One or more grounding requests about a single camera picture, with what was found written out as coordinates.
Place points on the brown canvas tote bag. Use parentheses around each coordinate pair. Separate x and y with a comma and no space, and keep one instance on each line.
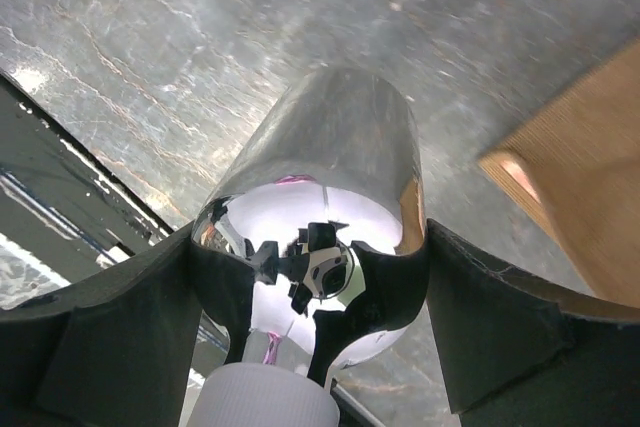
(574,169)

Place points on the round clear bottle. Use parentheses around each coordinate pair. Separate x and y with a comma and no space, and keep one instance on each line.
(310,253)

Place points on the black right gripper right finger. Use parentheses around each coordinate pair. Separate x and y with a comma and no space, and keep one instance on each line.
(518,350)

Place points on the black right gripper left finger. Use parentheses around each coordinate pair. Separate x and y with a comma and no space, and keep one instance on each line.
(114,349)

